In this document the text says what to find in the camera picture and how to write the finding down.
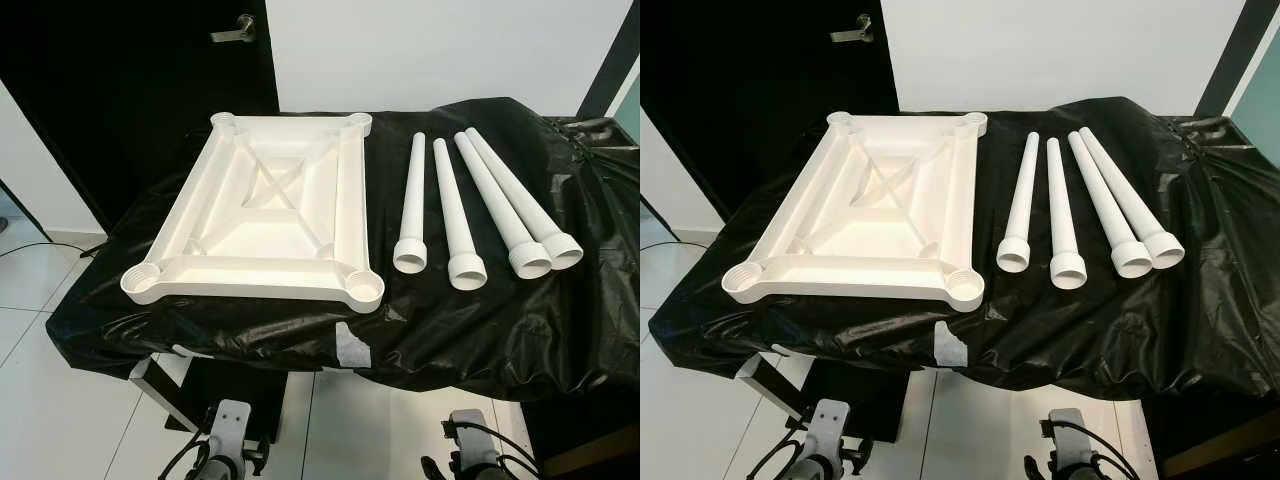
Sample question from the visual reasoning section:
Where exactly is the teal glass panel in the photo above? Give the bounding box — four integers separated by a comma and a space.
612, 75, 640, 146
1228, 40, 1280, 166

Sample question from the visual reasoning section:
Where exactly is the brown wooden board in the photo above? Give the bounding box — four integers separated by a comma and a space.
1160, 425, 1280, 479
545, 428, 640, 477

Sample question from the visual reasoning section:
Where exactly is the black plastic cover sheet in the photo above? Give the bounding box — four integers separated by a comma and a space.
45, 97, 640, 403
648, 97, 1280, 401

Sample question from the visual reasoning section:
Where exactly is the pale tape patch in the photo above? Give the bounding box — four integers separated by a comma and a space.
335, 322, 373, 369

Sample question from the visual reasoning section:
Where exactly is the white metal workbench frame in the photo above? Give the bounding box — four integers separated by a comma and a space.
128, 348, 201, 433
735, 350, 801, 421

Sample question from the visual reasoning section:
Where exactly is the black window frame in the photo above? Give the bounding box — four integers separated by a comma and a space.
1193, 0, 1280, 119
577, 0, 640, 119

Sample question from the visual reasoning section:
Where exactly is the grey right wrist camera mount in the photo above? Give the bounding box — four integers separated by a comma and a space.
1045, 408, 1091, 453
448, 409, 493, 453

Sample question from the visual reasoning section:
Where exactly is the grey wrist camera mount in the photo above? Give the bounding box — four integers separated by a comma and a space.
808, 399, 851, 456
210, 399, 253, 456
448, 409, 493, 453
1045, 408, 1091, 453

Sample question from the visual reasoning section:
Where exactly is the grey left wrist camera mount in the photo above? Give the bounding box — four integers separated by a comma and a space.
210, 399, 253, 456
808, 399, 851, 456

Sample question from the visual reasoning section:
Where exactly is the metal door handle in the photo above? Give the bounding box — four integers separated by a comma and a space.
210, 14, 257, 44
830, 14, 875, 44

